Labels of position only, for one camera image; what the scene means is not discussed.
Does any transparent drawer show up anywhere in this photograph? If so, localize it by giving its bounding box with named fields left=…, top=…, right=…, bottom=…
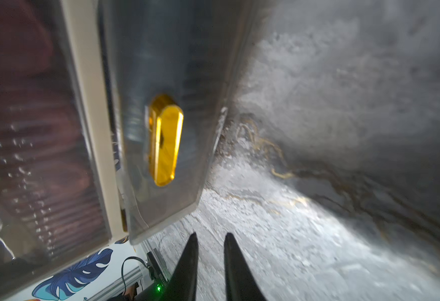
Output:
left=99, top=1, right=258, bottom=245
left=0, top=1, right=111, bottom=300

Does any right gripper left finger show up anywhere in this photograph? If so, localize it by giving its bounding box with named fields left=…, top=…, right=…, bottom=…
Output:
left=161, top=233, right=199, bottom=301

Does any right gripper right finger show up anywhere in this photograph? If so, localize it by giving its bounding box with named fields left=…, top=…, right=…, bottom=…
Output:
left=224, top=233, right=266, bottom=301

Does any transparent bottom drawer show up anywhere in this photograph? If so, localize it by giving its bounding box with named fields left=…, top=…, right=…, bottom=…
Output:
left=99, top=1, right=258, bottom=245

